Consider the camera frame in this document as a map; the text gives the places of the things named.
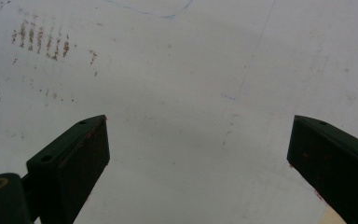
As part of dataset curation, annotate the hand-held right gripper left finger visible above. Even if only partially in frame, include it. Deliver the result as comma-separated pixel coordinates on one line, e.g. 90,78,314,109
26,115,111,224

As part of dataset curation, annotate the white table mat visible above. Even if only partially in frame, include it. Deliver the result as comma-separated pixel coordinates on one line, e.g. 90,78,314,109
0,0,358,224

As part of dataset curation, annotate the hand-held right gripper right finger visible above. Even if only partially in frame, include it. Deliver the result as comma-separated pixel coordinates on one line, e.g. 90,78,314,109
286,115,358,224

